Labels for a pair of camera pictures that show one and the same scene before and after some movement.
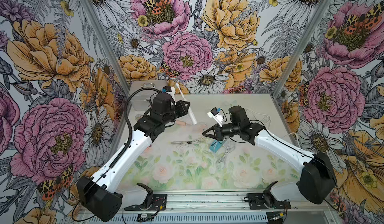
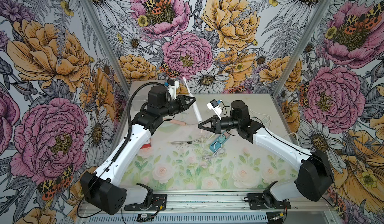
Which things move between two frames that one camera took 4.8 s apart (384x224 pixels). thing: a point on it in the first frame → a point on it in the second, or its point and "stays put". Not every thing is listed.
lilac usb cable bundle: x=229 y=145 → x=213 y=150
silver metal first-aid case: x=141 y=93 stays put
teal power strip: x=215 y=146 stays put
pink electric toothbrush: x=180 y=123 stays put
